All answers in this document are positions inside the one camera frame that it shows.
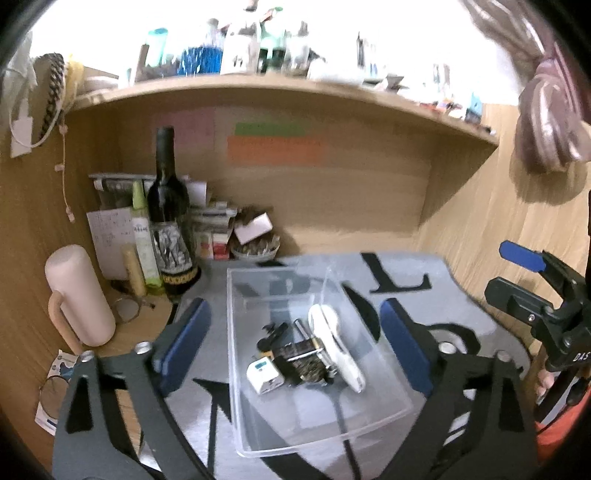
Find pink sticky note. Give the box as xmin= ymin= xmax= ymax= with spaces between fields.
xmin=151 ymin=107 xmax=215 ymax=150

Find white card on bowl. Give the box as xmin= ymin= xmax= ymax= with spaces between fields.
xmin=233 ymin=213 xmax=273 ymax=245

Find white handwritten note paper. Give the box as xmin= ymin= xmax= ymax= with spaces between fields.
xmin=86 ymin=207 xmax=134 ymax=281

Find blue cartoon sticker card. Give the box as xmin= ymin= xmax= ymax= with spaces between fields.
xmin=35 ymin=350 xmax=78 ymax=436

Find white charging cable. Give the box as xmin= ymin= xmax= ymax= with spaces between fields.
xmin=54 ymin=124 xmax=76 ymax=225

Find black clip holder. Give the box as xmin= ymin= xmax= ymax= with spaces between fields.
xmin=256 ymin=322 xmax=290 ymax=353

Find silver metal cylinder tool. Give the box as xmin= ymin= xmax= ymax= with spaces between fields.
xmin=294 ymin=318 xmax=315 ymax=343

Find wooden upper shelf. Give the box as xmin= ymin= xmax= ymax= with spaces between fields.
xmin=73 ymin=75 xmax=499 ymax=148

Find grey mat with black letters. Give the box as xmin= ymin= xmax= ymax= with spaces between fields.
xmin=167 ymin=253 xmax=530 ymax=479

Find green sticky note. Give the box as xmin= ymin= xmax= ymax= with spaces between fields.
xmin=235 ymin=121 xmax=307 ymax=138

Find striped hanging cloth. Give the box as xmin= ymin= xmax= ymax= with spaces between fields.
xmin=464 ymin=1 xmax=590 ymax=174

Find clear plastic storage box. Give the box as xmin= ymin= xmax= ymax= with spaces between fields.
xmin=226 ymin=266 xmax=412 ymax=458

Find beige lip balm tube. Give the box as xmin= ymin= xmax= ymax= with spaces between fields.
xmin=121 ymin=244 xmax=147 ymax=297

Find dark wine bottle elephant label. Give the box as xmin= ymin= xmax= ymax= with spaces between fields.
xmin=147 ymin=126 xmax=201 ymax=301

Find round wire glasses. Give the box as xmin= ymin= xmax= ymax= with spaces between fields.
xmin=110 ymin=283 xmax=155 ymax=324

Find green spray bottle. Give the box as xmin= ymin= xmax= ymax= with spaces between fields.
xmin=131 ymin=180 xmax=163 ymax=292

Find bowl of small trinkets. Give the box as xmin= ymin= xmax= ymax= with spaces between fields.
xmin=230 ymin=235 xmax=280 ymax=263

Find white handheld massager device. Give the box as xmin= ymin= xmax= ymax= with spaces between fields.
xmin=308 ymin=304 xmax=366 ymax=394

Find white plug adapter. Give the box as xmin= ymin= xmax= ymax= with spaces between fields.
xmin=245 ymin=357 xmax=286 ymax=395

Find stack of papers and boxes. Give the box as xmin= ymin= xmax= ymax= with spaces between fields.
xmin=183 ymin=176 xmax=238 ymax=260

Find pink tumbler cup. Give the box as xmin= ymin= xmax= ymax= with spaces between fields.
xmin=44 ymin=244 xmax=116 ymax=355

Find orange sticky note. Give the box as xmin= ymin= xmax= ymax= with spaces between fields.
xmin=226 ymin=136 xmax=325 ymax=167

